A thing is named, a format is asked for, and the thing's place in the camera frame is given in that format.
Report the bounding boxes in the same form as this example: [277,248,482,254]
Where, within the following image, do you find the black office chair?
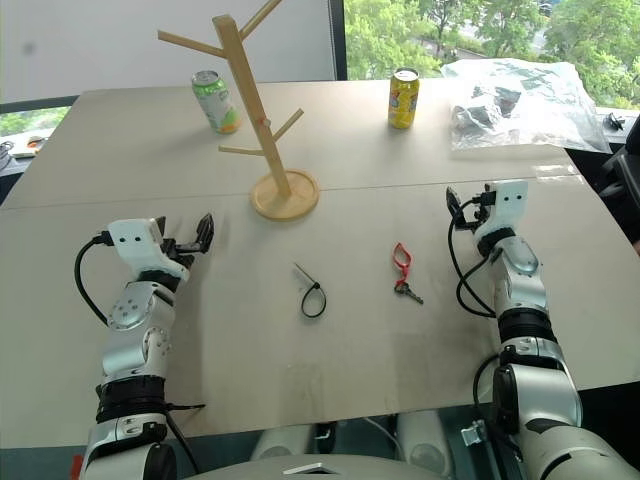
[597,113,640,256]

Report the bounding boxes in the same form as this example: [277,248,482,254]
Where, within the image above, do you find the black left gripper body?
[158,236,207,268]

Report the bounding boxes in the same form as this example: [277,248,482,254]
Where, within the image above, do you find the dark window frame post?
[328,0,349,82]

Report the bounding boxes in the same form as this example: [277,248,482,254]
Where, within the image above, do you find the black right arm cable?
[446,192,499,319]

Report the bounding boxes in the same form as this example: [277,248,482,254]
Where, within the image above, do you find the keys with red strap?
[388,242,426,306]

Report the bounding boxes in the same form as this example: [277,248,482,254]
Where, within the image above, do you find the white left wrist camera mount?
[106,217,192,279]

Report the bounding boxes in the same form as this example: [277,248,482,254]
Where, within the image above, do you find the wooden tree-shaped hanging rack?
[157,0,321,221]

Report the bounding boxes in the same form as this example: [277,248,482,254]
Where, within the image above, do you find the green drink can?
[191,69,242,136]

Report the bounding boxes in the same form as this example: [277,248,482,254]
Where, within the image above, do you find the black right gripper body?
[455,198,493,236]

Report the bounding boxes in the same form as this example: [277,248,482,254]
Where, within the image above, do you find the white notebook with orange item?
[8,134,47,160]

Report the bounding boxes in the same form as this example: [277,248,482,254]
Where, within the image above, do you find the yellow drink can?
[387,67,421,130]

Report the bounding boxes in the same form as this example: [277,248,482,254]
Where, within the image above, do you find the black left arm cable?
[74,231,112,327]

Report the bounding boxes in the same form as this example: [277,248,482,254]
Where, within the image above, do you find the clear plastic bag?
[439,57,612,154]

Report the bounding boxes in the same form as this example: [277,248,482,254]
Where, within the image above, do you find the metal bracket under table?
[460,420,490,447]

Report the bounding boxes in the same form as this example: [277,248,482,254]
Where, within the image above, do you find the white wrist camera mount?
[106,217,192,279]
[473,180,530,242]

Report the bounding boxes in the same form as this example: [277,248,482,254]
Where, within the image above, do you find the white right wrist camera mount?
[473,180,530,242]

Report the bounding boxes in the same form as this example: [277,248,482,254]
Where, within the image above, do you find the black looped zip tie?
[292,262,328,319]

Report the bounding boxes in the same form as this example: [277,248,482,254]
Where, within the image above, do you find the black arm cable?
[446,192,499,319]
[74,231,112,327]

